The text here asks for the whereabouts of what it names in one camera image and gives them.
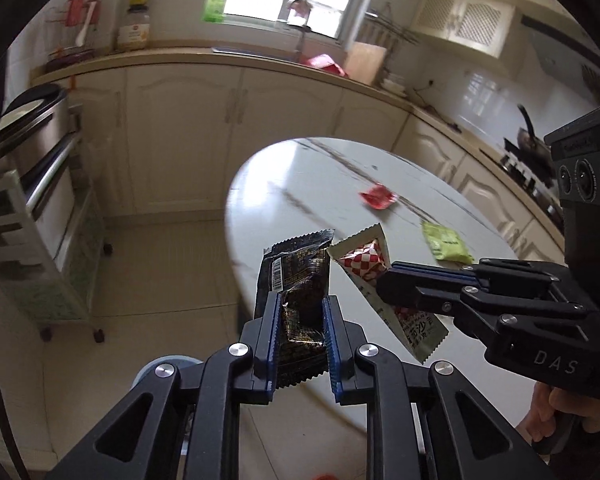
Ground stack of white plates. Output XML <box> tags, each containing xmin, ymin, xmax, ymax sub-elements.
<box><xmin>380</xmin><ymin>72</ymin><xmax>408</xmax><ymax>97</ymax></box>

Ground red checkered snack packet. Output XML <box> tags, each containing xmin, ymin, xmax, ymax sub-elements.
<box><xmin>326</xmin><ymin>223</ymin><xmax>451</xmax><ymax>365</ymax></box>

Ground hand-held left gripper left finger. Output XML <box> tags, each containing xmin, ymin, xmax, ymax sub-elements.
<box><xmin>45</xmin><ymin>292</ymin><xmax>283</xmax><ymax>480</ymax></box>

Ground cream upper cabinets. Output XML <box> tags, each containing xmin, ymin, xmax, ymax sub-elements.
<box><xmin>412</xmin><ymin>0</ymin><xmax>518</xmax><ymax>61</ymax></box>

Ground red wire dish rack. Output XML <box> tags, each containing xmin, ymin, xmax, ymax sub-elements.
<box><xmin>45</xmin><ymin>0</ymin><xmax>103</xmax><ymax>63</ymax></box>

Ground grey round container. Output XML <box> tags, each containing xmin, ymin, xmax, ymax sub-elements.
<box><xmin>132</xmin><ymin>355</ymin><xmax>206</xmax><ymax>391</ymax></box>

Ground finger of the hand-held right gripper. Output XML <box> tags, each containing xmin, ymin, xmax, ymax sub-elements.
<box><xmin>392</xmin><ymin>258</ymin><xmax>573</xmax><ymax>301</ymax></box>
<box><xmin>377</xmin><ymin>267</ymin><xmax>588</xmax><ymax>343</ymax></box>

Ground cream base cabinets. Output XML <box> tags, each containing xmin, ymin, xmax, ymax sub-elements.
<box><xmin>30</xmin><ymin>47</ymin><xmax>566</xmax><ymax>261</ymax></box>

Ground red cloth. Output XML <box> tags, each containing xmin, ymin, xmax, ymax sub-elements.
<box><xmin>300</xmin><ymin>54</ymin><xmax>350</xmax><ymax>78</ymax></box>

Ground black pan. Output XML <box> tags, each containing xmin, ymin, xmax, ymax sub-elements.
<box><xmin>502</xmin><ymin>104</ymin><xmax>556</xmax><ymax>161</ymax></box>

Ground person's right hand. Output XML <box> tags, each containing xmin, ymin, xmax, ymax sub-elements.
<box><xmin>515</xmin><ymin>382</ymin><xmax>583</xmax><ymax>445</ymax></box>

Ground metal faucet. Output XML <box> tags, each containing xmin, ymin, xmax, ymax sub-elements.
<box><xmin>286</xmin><ymin>0</ymin><xmax>315</xmax><ymax>63</ymax></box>

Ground red candy wrapper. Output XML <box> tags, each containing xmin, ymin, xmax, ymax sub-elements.
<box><xmin>358</xmin><ymin>183</ymin><xmax>398</xmax><ymax>209</ymax></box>

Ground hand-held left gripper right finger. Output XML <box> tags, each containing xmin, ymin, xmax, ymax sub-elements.
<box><xmin>321</xmin><ymin>296</ymin><xmax>551</xmax><ymax>480</ymax></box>

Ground white plastic spoon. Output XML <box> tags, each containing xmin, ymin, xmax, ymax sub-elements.
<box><xmin>75</xmin><ymin>1</ymin><xmax>98</xmax><ymax>46</ymax></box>

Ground white shelf trolley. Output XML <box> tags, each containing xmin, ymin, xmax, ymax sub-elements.
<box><xmin>0</xmin><ymin>105</ymin><xmax>108</xmax><ymax>343</ymax></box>

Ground gas stove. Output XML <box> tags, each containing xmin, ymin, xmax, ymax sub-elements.
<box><xmin>497</xmin><ymin>152</ymin><xmax>566</xmax><ymax>226</ymax></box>

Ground black snack packet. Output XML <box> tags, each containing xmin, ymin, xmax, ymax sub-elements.
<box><xmin>254</xmin><ymin>230</ymin><xmax>336</xmax><ymax>391</ymax></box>

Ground wire wall rack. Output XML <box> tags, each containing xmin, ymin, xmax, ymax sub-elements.
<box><xmin>365</xmin><ymin>2</ymin><xmax>423</xmax><ymax>48</ymax></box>

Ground range hood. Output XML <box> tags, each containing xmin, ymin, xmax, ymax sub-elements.
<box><xmin>520</xmin><ymin>12</ymin><xmax>600</xmax><ymax>111</ymax></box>

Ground light green packet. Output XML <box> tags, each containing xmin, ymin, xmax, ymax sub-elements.
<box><xmin>421</xmin><ymin>220</ymin><xmax>475</xmax><ymax>265</ymax></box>

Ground stainless steel appliance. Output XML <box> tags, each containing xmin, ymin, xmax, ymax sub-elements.
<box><xmin>0</xmin><ymin>82</ymin><xmax>83</xmax><ymax>221</ymax></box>

